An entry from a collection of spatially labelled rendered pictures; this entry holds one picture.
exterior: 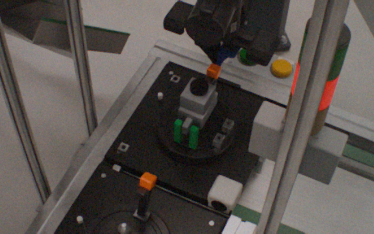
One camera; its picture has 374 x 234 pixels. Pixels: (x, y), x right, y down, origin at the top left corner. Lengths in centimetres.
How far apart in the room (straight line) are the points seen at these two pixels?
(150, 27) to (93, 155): 43
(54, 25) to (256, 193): 46
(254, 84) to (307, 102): 52
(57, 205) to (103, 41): 31
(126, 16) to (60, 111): 31
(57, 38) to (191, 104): 24
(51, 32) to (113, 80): 36
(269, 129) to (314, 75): 15
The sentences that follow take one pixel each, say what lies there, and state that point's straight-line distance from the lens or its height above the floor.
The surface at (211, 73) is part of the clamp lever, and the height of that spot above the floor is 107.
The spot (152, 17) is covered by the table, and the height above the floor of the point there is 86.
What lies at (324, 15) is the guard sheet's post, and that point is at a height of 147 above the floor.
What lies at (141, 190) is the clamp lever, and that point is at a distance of 89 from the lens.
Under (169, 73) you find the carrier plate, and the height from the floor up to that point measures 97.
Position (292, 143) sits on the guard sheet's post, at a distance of 72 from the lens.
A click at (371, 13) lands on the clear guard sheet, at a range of 55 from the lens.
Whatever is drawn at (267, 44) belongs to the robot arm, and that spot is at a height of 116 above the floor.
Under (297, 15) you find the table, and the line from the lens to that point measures 146.
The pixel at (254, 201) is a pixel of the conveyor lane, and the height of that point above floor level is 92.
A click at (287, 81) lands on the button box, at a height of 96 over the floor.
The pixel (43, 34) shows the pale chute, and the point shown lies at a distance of 94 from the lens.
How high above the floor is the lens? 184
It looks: 53 degrees down
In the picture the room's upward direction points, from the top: 2 degrees clockwise
